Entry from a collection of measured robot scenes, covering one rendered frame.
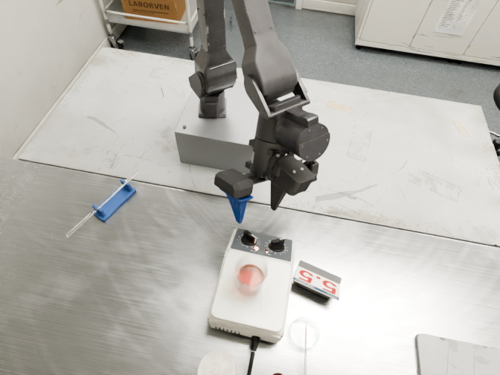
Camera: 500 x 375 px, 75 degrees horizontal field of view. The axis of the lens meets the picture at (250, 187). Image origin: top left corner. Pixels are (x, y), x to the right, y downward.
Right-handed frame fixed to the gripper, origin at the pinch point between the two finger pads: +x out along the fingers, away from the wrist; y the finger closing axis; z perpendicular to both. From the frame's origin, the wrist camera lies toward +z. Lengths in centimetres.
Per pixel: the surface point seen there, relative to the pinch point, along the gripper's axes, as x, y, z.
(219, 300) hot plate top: 12.8, -12.6, 6.1
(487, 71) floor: -22, 287, -36
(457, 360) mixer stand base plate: 18.6, 17.8, 37.0
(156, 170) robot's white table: 6.4, -3.9, -30.8
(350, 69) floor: -8, 202, -106
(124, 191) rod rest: 9.5, -12.6, -29.4
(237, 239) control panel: 9.6, -1.9, -2.1
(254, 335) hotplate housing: 18.3, -8.6, 11.9
